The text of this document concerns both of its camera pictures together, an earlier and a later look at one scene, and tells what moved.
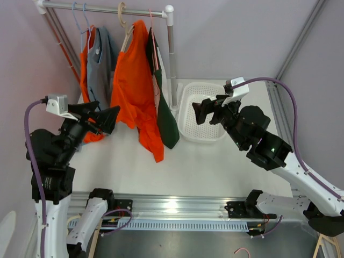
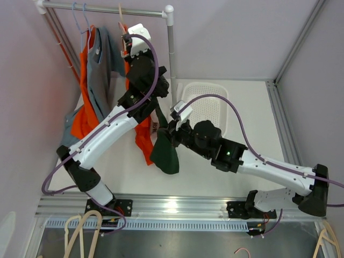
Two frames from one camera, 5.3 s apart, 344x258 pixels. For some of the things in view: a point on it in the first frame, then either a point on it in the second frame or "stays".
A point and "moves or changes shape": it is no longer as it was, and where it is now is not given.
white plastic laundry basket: [188, 128] stays
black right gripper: [207, 107] -> [174, 133]
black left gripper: [106, 118] -> [129, 58]
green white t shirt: [166, 121] moves or changes shape
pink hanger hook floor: [243, 248] stays
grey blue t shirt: [101, 63] stays
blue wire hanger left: [74, 15] stays
